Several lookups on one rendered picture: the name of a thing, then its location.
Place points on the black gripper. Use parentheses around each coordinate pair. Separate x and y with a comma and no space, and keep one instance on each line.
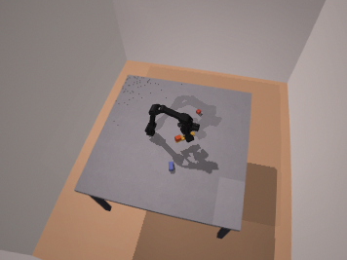
(188,136)

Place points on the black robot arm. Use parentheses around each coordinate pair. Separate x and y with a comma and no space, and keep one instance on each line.
(184,119)

